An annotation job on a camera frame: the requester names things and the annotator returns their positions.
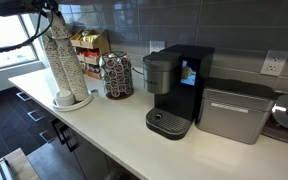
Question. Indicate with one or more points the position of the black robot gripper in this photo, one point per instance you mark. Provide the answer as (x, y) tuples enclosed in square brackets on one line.
[(19, 7)]

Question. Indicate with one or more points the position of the left tall paper cup stack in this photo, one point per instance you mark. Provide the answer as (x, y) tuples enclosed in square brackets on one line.
[(50, 48)]

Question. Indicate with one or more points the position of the tall paper cup stack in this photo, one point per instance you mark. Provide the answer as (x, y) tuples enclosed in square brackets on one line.
[(72, 69), (50, 48)]

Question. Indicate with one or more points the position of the short white lid stack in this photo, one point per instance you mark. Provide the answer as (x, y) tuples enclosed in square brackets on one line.
[(64, 98)]

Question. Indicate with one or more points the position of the right tall paper cup stack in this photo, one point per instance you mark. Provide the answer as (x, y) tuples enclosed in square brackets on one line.
[(72, 69)]

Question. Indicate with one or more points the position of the round white tray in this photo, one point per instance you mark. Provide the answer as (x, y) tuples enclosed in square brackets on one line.
[(75, 106)]

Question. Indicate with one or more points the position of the wooden tea bag organizer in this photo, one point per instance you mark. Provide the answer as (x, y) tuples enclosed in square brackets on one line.
[(89, 46)]

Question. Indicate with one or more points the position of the coffee pod carousel rack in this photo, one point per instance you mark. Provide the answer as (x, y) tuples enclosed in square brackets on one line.
[(116, 75)]

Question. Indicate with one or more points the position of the black silver coffee machine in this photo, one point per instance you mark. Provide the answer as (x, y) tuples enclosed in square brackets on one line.
[(175, 77)]

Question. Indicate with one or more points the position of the grey metal box appliance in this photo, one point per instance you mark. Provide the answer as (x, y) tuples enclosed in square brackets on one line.
[(235, 109)]

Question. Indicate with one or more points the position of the black cabinet handle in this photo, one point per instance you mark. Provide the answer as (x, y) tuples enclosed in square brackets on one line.
[(65, 134)]

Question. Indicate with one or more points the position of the white wall outlet left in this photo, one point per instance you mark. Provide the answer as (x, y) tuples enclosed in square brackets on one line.
[(156, 46)]

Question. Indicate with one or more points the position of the white wall outlet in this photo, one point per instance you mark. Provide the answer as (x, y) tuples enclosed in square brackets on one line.
[(156, 46), (274, 62)]

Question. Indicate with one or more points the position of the white wall outlet right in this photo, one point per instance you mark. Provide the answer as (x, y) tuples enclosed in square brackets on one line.
[(274, 62)]

